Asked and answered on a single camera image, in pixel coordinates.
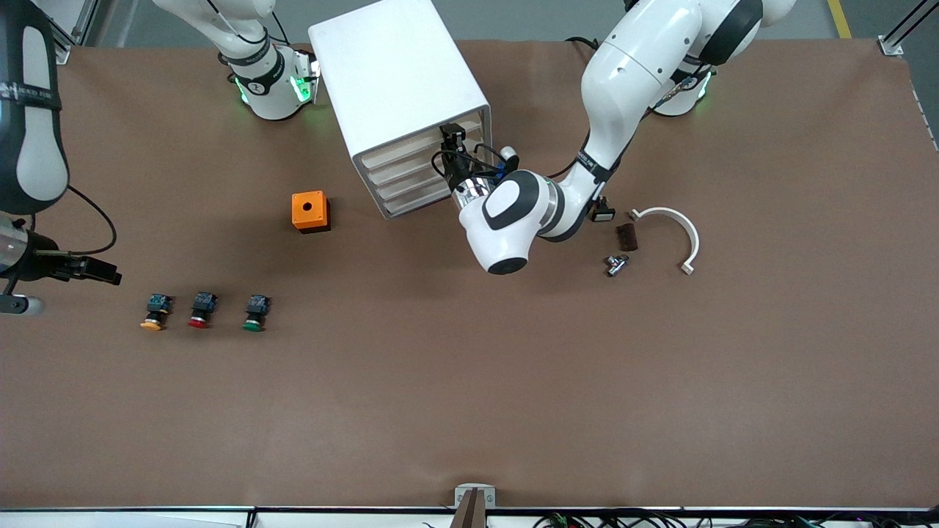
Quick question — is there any green push button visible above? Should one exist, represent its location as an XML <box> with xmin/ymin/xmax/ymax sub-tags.
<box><xmin>242</xmin><ymin>294</ymin><xmax>272</xmax><ymax>333</ymax></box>

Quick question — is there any white drawer cabinet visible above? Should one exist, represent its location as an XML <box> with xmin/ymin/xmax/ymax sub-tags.
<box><xmin>307</xmin><ymin>0</ymin><xmax>494</xmax><ymax>221</ymax></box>

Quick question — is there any yellow push button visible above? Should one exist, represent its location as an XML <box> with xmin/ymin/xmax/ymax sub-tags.
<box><xmin>139</xmin><ymin>293</ymin><xmax>175</xmax><ymax>332</ymax></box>

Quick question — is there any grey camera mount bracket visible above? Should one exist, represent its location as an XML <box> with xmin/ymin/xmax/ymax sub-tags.
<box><xmin>449</xmin><ymin>483</ymin><xmax>497</xmax><ymax>528</ymax></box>

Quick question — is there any beige cabinet drawer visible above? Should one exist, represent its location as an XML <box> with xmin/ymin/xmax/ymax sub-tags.
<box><xmin>370</xmin><ymin>149</ymin><xmax>488</xmax><ymax>200</ymax></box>
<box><xmin>365</xmin><ymin>131</ymin><xmax>486</xmax><ymax>186</ymax></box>
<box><xmin>378</xmin><ymin>176</ymin><xmax>459</xmax><ymax>216</ymax></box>

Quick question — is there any white plastic tray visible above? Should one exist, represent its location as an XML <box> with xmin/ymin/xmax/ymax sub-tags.
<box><xmin>359</xmin><ymin>111</ymin><xmax>485</xmax><ymax>171</ymax></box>

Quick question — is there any orange button box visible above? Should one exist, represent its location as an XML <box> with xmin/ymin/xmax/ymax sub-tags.
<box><xmin>291</xmin><ymin>191</ymin><xmax>332</xmax><ymax>235</ymax></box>

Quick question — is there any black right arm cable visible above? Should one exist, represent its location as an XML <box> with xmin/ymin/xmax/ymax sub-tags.
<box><xmin>33</xmin><ymin>185</ymin><xmax>118</xmax><ymax>257</ymax></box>

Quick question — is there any white curved plastic bracket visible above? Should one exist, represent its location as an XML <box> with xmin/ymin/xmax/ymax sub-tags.
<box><xmin>629</xmin><ymin>207</ymin><xmax>701</xmax><ymax>276</ymax></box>

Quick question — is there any aluminium frame profile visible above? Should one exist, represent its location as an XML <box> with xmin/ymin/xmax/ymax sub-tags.
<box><xmin>877</xmin><ymin>0</ymin><xmax>939</xmax><ymax>56</ymax></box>
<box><xmin>33</xmin><ymin>0</ymin><xmax>100</xmax><ymax>65</ymax></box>

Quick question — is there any red push button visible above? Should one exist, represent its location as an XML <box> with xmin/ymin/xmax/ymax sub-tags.
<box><xmin>187</xmin><ymin>291</ymin><xmax>219</xmax><ymax>330</ymax></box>

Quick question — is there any brown paper table cover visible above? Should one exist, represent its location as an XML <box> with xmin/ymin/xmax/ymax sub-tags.
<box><xmin>0</xmin><ymin>37</ymin><xmax>939</xmax><ymax>510</ymax></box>

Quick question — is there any black cable bundle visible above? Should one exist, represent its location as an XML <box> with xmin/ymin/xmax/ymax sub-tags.
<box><xmin>422</xmin><ymin>510</ymin><xmax>939</xmax><ymax>528</ymax></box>

